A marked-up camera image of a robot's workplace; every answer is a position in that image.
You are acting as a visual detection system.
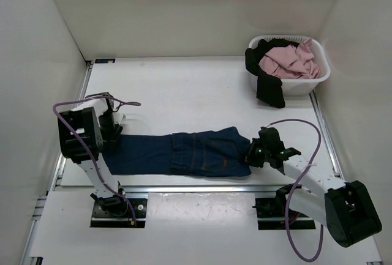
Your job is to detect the dark blue denim trousers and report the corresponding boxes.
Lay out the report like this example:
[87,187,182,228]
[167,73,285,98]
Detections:
[103,127,251,177]

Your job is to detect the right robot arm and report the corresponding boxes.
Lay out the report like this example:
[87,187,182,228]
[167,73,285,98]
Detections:
[246,127,382,247]

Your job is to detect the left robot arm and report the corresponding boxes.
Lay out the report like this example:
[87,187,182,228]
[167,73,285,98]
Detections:
[52,92,130,217]

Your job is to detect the black garment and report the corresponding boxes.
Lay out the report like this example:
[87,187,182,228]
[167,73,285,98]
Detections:
[245,38,299,109]

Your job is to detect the white laundry basket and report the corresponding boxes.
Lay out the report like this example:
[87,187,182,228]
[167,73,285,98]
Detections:
[249,35,331,97]

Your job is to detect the dark label sticker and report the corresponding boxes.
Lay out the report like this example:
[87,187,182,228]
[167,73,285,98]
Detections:
[94,58,116,64]

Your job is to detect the pink garment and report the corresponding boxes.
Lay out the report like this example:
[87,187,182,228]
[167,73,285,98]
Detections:
[258,39,321,80]

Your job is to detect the white foam cover board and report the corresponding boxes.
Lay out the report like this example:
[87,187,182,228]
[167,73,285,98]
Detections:
[30,192,380,264]

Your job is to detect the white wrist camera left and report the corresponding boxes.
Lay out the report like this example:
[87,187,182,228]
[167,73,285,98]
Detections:
[113,113,126,125]

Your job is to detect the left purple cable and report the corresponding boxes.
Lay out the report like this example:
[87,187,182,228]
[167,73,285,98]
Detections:
[52,98,141,226]

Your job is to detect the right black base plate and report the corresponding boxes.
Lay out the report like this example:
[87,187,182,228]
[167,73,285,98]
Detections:
[252,193,316,231]

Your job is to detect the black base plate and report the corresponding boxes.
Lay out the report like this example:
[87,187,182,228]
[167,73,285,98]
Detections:
[90,194,148,228]
[252,193,316,231]

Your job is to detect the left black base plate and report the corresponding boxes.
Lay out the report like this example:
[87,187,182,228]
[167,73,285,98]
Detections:
[90,194,148,228]

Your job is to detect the aluminium table frame rail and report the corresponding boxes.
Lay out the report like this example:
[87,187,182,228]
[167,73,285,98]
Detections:
[18,58,383,265]

